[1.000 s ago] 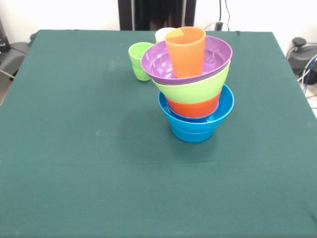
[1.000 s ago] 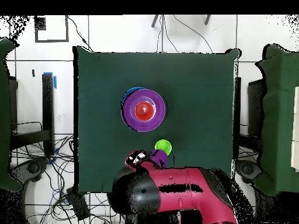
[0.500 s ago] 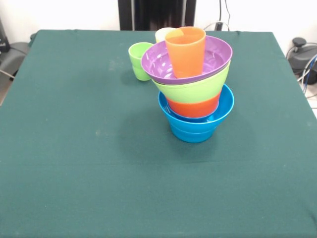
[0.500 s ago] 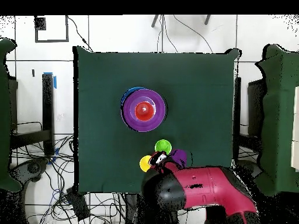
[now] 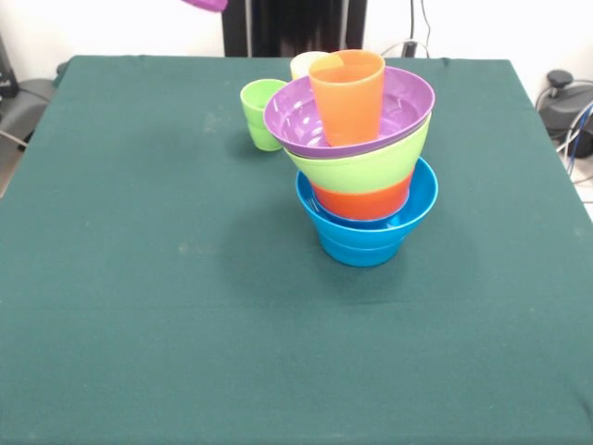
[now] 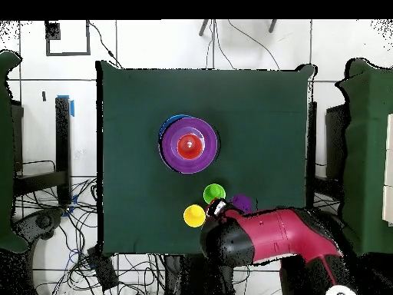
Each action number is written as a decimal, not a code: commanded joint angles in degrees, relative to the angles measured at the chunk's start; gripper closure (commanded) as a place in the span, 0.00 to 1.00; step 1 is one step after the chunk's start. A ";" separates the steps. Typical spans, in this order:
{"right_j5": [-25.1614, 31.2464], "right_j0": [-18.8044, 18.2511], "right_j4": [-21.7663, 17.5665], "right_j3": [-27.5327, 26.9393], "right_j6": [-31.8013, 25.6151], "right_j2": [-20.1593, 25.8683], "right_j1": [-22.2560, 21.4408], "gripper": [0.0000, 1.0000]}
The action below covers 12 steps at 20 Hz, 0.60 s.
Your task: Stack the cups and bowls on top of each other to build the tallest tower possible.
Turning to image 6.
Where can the purple cup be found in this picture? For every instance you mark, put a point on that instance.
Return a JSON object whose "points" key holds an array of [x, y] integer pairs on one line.
{"points": [[242, 202]]}

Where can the orange cup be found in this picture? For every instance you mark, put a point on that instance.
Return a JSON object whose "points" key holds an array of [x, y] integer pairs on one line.
{"points": [[190, 147]]}

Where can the large purple bowl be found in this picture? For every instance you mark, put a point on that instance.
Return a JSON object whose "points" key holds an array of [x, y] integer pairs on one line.
{"points": [[208, 132]]}

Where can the large light blue bowl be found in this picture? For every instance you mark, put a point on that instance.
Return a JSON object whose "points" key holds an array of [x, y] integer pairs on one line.
{"points": [[172, 119]]}

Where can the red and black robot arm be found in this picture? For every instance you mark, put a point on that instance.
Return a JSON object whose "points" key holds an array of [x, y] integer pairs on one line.
{"points": [[276, 233]]}

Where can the green cup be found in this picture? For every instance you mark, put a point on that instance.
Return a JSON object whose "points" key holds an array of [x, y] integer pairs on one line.
{"points": [[214, 193]]}

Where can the yellow cup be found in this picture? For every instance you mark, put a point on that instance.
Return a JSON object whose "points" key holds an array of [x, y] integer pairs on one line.
{"points": [[194, 216]]}

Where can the dark green tablecloth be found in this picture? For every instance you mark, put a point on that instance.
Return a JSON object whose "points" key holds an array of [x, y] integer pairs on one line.
{"points": [[261, 138]]}

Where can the black metal stand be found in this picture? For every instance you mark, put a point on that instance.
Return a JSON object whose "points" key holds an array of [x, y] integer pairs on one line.
{"points": [[63, 147], [312, 153]]}

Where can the black floor box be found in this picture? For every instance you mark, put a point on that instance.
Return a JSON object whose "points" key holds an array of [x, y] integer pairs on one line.
{"points": [[103, 267]]}

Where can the black equipment box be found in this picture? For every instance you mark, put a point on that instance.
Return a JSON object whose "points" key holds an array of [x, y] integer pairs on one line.
{"points": [[336, 144], [17, 138]]}

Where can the side table green cloth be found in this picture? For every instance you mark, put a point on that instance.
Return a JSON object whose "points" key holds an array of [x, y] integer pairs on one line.
{"points": [[365, 153], [6, 153]]}

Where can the black floor stand base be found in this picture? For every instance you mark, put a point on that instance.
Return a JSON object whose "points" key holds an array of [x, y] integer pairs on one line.
{"points": [[43, 221]]}

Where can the small black floor marker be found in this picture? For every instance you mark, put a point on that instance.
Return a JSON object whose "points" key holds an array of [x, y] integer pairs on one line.
{"points": [[44, 96]]}

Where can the camera tripod legs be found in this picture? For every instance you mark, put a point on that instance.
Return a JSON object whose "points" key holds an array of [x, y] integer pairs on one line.
{"points": [[203, 28]]}

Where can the gray square floor frame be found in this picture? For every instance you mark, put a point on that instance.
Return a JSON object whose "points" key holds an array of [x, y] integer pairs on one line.
{"points": [[67, 54]]}

